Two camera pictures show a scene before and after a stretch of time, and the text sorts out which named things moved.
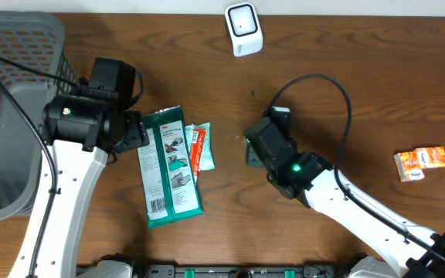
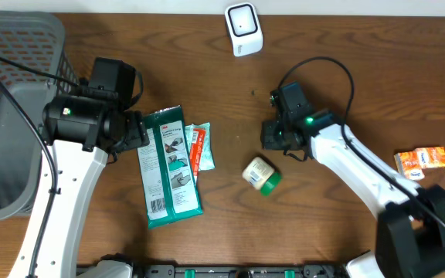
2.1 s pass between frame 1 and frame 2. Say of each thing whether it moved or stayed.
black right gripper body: moved
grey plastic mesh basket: stayed
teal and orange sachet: stayed
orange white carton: stayed
